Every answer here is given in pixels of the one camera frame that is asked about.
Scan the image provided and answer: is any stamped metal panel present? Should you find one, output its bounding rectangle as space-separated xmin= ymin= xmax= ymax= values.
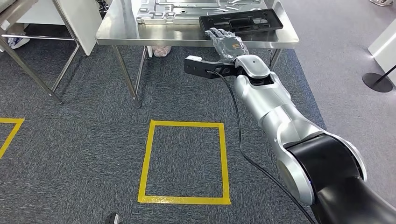
xmin=131 ymin=0 xmax=270 ymax=26

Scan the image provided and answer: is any white top metal table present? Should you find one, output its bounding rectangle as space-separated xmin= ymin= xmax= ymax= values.
xmin=0 ymin=0 xmax=103 ymax=105

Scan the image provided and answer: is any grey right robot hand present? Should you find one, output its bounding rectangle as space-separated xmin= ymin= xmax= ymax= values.
xmin=205 ymin=27 xmax=250 ymax=63

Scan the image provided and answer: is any black plastic car part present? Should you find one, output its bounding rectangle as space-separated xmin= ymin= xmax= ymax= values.
xmin=198 ymin=8 xmax=284 ymax=40

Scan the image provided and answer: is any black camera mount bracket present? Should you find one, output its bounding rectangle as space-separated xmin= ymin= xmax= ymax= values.
xmin=184 ymin=57 xmax=246 ymax=80

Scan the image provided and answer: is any black stanchion post base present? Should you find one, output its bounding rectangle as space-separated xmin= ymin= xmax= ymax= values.
xmin=362 ymin=64 xmax=396 ymax=93

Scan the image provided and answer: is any small grey robot part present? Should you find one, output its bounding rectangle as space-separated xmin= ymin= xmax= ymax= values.
xmin=104 ymin=212 xmax=120 ymax=224

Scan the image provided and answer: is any person's white shoe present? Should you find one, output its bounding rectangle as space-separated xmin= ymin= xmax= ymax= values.
xmin=7 ymin=31 xmax=31 ymax=50

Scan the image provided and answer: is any stainless steel workbench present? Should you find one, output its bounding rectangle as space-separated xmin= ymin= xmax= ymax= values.
xmin=95 ymin=0 xmax=300 ymax=109

